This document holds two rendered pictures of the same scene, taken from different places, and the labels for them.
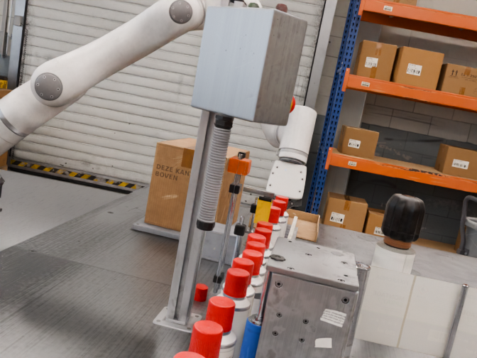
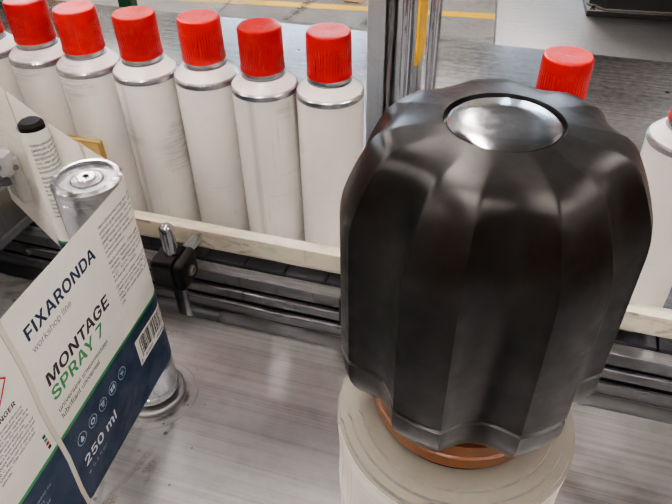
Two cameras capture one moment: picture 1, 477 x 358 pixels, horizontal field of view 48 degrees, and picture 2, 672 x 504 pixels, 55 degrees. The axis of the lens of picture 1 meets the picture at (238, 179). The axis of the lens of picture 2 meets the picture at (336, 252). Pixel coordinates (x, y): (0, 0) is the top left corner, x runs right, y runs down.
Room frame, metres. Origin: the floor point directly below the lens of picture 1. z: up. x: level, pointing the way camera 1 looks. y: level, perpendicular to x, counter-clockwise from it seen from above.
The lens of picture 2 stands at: (1.11, -0.51, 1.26)
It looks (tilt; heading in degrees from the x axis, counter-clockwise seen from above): 40 degrees down; 100
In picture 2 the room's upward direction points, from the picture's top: 1 degrees counter-clockwise
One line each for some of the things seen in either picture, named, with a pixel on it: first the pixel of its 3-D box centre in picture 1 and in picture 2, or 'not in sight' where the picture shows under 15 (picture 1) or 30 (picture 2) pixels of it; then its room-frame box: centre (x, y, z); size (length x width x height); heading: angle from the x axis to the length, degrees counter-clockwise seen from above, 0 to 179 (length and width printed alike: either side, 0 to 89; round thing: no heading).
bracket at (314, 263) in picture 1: (313, 260); not in sight; (0.66, -0.11, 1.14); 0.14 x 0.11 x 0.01; 172
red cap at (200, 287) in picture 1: (200, 292); not in sight; (1.20, 0.04, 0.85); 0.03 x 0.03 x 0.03
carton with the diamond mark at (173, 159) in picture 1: (199, 185); not in sight; (1.80, 0.13, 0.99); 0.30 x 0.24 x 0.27; 167
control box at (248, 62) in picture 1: (248, 65); not in sight; (1.00, 0.02, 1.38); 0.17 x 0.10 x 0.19; 47
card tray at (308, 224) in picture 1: (286, 220); not in sight; (2.08, -0.22, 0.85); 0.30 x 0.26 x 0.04; 172
